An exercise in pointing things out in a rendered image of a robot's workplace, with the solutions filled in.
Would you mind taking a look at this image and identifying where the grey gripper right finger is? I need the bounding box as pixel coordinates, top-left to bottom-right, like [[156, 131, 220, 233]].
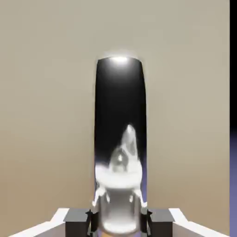
[[141, 207, 230, 237]]

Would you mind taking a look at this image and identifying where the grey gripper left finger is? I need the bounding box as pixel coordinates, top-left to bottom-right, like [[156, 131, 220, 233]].
[[8, 207, 98, 237]]

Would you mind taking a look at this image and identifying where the beige cabinet door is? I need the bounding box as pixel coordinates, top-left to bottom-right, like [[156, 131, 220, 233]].
[[0, 0, 231, 237]]

